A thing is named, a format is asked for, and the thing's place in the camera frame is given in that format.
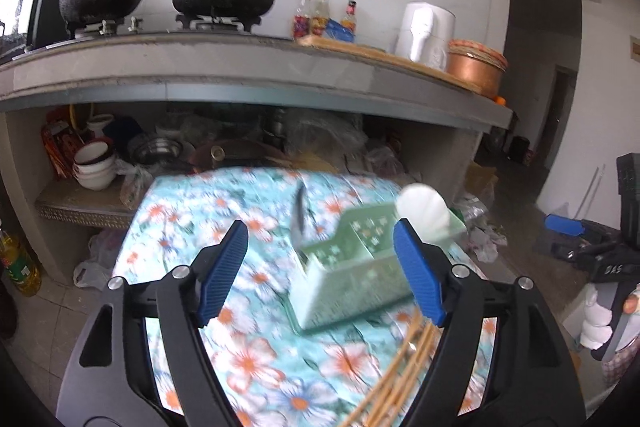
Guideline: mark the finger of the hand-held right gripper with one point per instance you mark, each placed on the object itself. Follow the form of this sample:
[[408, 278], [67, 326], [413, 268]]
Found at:
[[565, 224], [585, 254]]

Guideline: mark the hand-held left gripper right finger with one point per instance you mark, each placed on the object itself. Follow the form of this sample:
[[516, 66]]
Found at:
[[417, 277]]

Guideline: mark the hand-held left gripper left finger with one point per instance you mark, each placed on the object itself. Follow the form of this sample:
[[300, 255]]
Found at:
[[222, 274]]

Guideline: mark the white ceramic spoon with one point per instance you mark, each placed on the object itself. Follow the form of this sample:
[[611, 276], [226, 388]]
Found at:
[[422, 212]]

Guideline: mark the green plastic utensil holder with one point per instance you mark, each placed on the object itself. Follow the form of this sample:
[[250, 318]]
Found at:
[[350, 277]]

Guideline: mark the metal spoon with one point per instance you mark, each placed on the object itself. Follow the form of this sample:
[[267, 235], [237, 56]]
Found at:
[[299, 217]]

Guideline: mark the bamboo chopstick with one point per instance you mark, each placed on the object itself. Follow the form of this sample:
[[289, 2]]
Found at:
[[387, 369], [412, 377], [400, 374]]

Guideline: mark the person's right forearm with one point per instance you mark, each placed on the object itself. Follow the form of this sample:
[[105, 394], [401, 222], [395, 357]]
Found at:
[[625, 362]]

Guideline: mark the person's right hand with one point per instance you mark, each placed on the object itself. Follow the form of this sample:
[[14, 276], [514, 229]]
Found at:
[[596, 316]]

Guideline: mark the crumpled white plastic bags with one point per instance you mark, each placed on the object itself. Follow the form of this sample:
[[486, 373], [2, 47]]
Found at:
[[482, 242]]

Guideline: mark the black trash bin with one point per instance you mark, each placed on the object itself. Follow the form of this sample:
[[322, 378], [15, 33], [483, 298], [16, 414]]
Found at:
[[520, 151]]

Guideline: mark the floral turquoise blanket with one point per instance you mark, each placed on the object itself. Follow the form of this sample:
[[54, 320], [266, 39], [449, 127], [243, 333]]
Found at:
[[260, 357]]

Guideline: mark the cardboard box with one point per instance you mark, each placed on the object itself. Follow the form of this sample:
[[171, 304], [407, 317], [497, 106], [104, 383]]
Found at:
[[480, 182]]

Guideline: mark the plastic bag of beans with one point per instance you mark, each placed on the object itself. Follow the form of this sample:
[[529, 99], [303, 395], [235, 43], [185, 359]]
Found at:
[[385, 162]]

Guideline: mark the brown lidded pan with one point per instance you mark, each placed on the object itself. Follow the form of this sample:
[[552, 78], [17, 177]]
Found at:
[[225, 154]]

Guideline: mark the clear plastic bag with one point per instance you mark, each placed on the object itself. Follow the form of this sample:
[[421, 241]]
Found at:
[[135, 187]]

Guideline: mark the steel basin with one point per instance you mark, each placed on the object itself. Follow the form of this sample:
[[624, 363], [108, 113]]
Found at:
[[156, 151]]

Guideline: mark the orange fruit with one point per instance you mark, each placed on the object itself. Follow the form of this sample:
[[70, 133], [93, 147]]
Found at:
[[499, 100]]

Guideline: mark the under-counter shelf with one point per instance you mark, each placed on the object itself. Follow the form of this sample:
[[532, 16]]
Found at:
[[80, 204]]

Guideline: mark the stack of white bowls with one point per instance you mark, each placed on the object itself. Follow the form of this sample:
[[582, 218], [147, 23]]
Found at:
[[95, 169]]

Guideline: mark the copper basin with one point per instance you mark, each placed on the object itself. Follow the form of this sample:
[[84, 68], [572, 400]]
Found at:
[[472, 72]]

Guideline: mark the white ceramic pot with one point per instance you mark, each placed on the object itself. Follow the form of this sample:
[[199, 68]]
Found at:
[[100, 126]]

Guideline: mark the cooking oil bottle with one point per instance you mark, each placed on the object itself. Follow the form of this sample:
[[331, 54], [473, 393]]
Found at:
[[20, 264]]

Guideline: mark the red packet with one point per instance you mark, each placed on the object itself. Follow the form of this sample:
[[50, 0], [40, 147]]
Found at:
[[57, 144]]

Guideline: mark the concrete kitchen counter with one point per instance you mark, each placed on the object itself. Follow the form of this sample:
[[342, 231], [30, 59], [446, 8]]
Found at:
[[200, 62]]

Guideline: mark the wooden cutting board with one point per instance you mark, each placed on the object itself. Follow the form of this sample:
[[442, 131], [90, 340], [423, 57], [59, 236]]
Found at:
[[360, 52]]

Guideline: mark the white electric kettle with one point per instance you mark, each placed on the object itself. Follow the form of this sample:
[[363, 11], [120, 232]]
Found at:
[[425, 32]]

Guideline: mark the gas stove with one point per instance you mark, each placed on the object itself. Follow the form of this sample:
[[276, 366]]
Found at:
[[215, 23]]

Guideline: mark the blue packet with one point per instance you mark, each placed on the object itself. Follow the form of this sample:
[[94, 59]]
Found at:
[[340, 32]]

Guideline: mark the glass condiment bottle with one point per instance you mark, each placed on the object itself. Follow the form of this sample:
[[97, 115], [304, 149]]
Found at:
[[321, 17], [349, 19], [301, 19]]

